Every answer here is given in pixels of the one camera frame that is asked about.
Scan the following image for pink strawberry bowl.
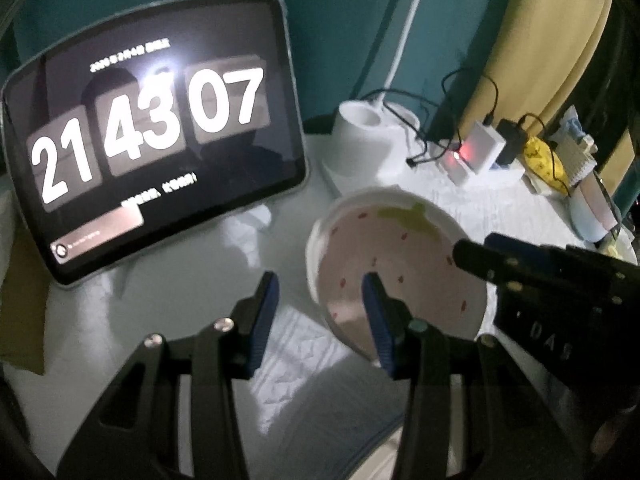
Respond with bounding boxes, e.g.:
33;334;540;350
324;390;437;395
305;186;487;361

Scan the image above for stacked pastel bowls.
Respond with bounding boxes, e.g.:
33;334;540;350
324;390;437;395
568;171;622;244

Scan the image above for yellow package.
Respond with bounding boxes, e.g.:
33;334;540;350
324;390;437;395
523;136;570;196

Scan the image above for white basket with items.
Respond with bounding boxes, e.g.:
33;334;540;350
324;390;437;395
550;105;598;186

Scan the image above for white lace tablecloth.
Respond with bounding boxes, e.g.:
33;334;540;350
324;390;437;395
0;131;639;480

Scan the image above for black power adapter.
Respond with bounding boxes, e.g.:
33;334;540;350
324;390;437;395
496;119;528;166

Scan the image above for white charger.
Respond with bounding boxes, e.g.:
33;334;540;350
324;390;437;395
460;122;506;174

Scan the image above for white power strip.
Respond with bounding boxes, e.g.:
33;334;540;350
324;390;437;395
436;150;476;188

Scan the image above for white desk lamp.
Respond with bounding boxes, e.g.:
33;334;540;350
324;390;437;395
319;0;421;195

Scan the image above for tablet showing clock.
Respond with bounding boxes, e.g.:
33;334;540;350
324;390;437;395
1;0;308;286

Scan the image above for yellow curtain left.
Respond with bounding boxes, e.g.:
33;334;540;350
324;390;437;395
460;0;612;136

